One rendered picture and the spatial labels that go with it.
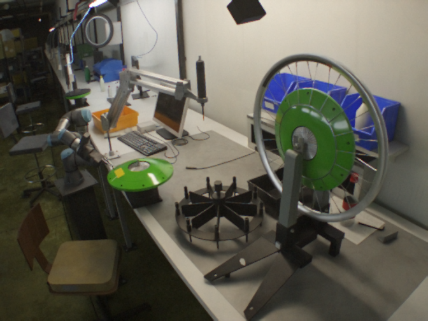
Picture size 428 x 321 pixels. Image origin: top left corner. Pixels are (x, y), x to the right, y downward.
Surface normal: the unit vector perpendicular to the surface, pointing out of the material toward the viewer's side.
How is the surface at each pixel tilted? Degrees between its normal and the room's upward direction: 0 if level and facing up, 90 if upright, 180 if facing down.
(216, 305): 0
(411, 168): 90
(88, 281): 0
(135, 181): 22
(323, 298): 0
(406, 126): 90
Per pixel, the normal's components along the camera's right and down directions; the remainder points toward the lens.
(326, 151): -0.70, 0.31
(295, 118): -0.86, 0.13
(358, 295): -0.05, -0.91
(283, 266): -0.30, -0.79
